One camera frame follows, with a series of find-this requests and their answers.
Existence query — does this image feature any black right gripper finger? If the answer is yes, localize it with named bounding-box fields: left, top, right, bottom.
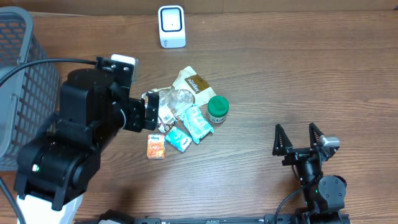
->
left=272, top=124, right=293, bottom=156
left=309, top=123, right=323, bottom=149

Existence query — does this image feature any beige brown snack pouch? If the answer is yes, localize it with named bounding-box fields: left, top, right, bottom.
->
left=143, top=66, right=216, bottom=133

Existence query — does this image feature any orange tissue pack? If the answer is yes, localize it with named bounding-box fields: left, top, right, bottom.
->
left=147, top=134, right=166, bottom=159

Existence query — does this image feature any teal tissue pack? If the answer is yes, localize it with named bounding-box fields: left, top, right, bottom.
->
left=165, top=126, right=193, bottom=153

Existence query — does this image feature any light green tissue pack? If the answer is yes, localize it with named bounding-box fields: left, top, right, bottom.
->
left=180, top=104, right=214, bottom=144

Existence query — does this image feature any green lid jar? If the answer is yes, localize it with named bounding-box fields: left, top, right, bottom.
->
left=207, top=96, right=229, bottom=123

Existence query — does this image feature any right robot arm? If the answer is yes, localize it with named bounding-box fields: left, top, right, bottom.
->
left=265, top=123, right=351, bottom=224

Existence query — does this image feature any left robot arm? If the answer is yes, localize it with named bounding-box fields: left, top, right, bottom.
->
left=10, top=54, right=159, bottom=223

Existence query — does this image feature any white barcode scanner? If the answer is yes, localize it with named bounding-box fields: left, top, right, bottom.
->
left=158, top=5, right=187, bottom=49

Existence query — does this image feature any grey plastic shopping basket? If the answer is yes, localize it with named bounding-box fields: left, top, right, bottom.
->
left=1, top=6, right=60, bottom=171

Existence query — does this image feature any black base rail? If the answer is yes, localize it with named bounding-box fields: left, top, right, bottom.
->
left=74, top=210, right=352, bottom=224

